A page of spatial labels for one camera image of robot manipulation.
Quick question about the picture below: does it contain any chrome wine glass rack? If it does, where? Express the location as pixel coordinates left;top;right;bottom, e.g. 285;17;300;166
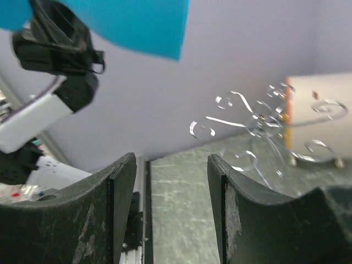
189;82;349;190

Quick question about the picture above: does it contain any aluminium rail frame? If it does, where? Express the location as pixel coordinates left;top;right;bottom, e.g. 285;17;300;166
119;157;154;264

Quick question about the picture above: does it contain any blue wine glass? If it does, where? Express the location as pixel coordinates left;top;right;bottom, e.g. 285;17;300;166
1;1;189;61

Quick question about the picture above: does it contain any white round container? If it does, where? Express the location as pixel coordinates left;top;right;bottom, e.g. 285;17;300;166
285;73;351;168

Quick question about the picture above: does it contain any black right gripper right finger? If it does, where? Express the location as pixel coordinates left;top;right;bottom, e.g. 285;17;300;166
207;155;351;264

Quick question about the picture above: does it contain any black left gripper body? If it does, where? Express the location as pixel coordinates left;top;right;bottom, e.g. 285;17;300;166
12;0;106;75

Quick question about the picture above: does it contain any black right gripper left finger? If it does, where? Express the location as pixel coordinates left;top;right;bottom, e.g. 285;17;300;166
1;152;137;263

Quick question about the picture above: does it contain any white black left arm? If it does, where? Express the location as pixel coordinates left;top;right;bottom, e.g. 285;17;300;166
1;1;105;185

